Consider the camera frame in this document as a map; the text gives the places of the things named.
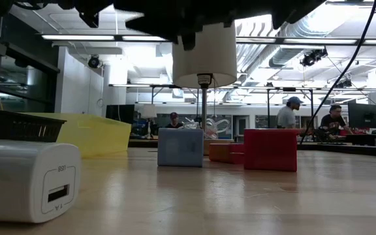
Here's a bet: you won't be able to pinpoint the black background desk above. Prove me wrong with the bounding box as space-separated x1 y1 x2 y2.
346 134 376 147

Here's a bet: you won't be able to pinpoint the small white table lamp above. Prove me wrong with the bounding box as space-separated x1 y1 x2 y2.
141 104 158 140

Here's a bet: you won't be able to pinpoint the person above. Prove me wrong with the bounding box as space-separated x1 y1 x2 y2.
165 112 184 129
318 104 355 140
275 96 306 130

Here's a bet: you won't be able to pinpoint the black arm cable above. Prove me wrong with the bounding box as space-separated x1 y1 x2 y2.
300 0 376 144

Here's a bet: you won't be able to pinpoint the white USB wall charger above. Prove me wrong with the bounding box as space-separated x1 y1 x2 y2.
0 139 82 224

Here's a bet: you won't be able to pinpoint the black monitor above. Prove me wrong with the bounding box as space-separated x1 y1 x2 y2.
105 104 136 125
348 102 376 129

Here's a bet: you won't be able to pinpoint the clear bundled lamp cord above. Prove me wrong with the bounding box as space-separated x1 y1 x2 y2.
176 117 231 140

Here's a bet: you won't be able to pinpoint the black track spotlights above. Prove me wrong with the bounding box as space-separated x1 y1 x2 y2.
300 48 328 68

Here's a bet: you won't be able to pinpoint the light blue multiport charger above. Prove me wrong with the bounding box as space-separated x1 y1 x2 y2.
157 127 204 168

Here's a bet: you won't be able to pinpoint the white lamp shade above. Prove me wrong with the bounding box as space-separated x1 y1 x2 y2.
172 21 238 89

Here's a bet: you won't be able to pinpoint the red multiport USB charger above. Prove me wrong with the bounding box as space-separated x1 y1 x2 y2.
243 128 298 172
208 142 245 165

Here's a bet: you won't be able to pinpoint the black plastic slotted basket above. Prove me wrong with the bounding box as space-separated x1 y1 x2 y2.
0 110 67 143

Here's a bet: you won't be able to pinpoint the metal lamp pole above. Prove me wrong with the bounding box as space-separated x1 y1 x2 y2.
196 73 213 131

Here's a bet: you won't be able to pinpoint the yellow translucent plastic bin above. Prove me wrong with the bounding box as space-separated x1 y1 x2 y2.
21 112 133 159

